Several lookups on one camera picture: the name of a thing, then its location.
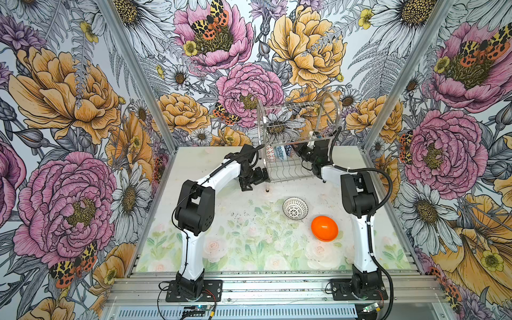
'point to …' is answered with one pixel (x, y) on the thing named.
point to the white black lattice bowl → (295, 208)
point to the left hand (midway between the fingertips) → (261, 188)
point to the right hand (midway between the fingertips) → (290, 145)
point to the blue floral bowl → (279, 151)
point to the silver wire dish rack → (282, 126)
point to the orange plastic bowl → (324, 228)
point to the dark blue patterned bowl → (270, 153)
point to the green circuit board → (368, 308)
